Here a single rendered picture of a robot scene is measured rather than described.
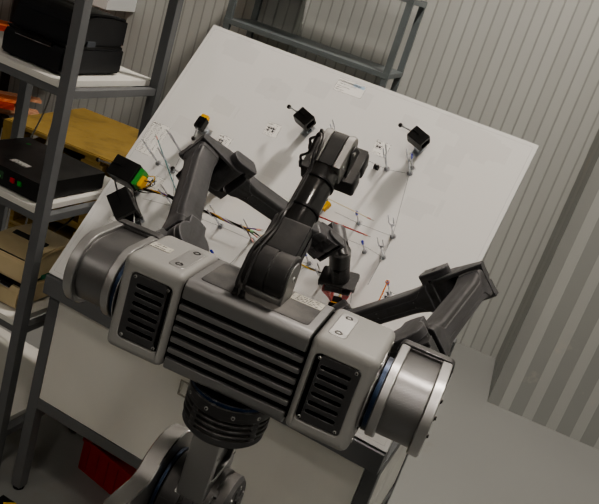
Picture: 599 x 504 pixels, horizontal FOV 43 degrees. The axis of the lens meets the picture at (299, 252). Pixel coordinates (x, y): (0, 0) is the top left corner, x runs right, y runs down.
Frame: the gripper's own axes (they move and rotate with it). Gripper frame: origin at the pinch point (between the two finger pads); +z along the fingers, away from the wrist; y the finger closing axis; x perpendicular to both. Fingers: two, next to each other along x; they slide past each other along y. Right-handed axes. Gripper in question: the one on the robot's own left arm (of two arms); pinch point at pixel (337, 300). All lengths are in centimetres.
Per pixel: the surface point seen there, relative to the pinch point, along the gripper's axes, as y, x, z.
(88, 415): 74, 29, 53
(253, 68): 52, -70, -23
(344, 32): 83, -288, 82
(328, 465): -8.1, 30.9, 34.2
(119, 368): 64, 20, 35
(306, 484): -3, 34, 42
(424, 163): -12, -49, -15
